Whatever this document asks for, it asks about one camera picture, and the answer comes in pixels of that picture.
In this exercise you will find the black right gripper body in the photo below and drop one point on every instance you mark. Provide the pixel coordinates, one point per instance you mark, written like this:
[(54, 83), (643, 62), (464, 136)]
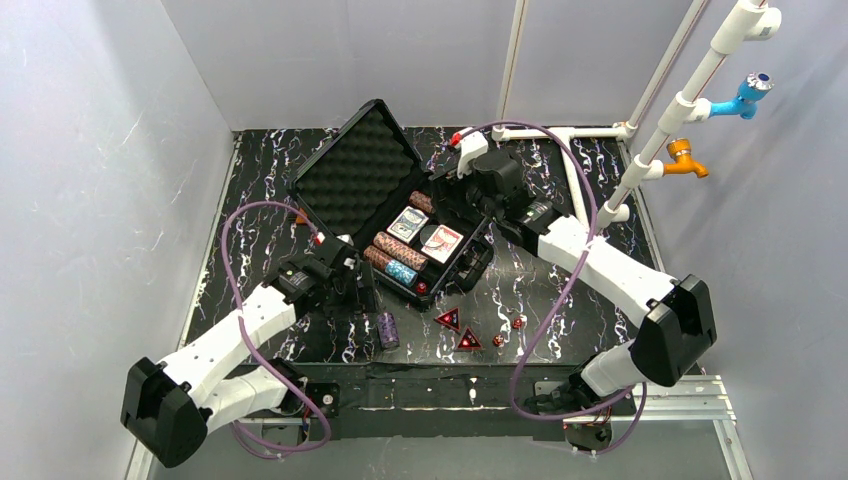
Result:
[(457, 192)]

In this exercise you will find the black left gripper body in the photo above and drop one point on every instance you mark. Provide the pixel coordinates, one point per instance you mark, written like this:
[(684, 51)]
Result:
[(361, 282)]

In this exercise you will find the brown black chip stack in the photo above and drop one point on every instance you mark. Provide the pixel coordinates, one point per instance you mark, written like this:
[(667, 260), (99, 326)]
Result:
[(422, 202)]

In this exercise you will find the black foam-lined poker case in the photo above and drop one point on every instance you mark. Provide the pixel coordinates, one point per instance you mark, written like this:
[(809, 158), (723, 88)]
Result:
[(361, 179)]

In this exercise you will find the purple poker chip stack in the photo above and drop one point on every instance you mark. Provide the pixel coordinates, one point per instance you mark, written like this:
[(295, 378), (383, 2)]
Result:
[(387, 331)]

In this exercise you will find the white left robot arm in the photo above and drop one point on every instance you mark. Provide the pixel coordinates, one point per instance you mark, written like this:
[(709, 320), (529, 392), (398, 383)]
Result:
[(172, 405)]

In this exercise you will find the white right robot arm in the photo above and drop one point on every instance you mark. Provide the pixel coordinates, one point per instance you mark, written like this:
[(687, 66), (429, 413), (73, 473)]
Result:
[(673, 317)]

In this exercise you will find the orange blue chip stack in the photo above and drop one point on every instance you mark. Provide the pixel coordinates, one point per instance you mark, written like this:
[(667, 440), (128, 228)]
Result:
[(400, 251)]

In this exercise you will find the red black chip stack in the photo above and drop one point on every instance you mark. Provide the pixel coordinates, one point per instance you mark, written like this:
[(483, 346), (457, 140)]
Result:
[(379, 259)]

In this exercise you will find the light blue chip stack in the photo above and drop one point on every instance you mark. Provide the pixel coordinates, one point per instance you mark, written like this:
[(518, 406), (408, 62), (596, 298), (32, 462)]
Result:
[(401, 273)]

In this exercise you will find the clear round dealer button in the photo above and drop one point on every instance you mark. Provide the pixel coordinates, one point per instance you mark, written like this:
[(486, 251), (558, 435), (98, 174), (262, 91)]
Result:
[(430, 237)]

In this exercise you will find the red playing card deck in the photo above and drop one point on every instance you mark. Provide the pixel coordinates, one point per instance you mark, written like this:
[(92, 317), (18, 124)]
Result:
[(452, 240)]

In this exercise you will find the blue playing card deck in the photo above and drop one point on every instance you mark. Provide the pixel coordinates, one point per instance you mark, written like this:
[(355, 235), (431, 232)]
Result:
[(408, 224)]

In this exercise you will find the upper all-in triangle button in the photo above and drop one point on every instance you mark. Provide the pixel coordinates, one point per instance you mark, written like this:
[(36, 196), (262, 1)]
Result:
[(450, 319)]

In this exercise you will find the all-in triangle button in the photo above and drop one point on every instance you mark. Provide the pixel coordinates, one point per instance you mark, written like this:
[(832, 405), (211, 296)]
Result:
[(468, 341), (450, 319)]

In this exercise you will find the lower all-in triangle button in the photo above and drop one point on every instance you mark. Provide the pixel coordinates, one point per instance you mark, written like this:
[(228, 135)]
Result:
[(468, 341)]

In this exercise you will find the orange tap valve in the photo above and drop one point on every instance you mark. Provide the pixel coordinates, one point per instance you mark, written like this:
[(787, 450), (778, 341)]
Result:
[(683, 162)]

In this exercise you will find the blue tap valve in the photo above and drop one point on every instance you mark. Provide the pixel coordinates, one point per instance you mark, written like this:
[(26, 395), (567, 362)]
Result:
[(750, 92)]

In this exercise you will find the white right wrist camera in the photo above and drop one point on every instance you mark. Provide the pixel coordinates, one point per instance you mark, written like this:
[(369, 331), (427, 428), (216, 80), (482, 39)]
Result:
[(470, 145)]

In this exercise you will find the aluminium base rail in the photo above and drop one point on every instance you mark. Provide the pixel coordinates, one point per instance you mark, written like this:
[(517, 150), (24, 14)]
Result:
[(457, 424)]

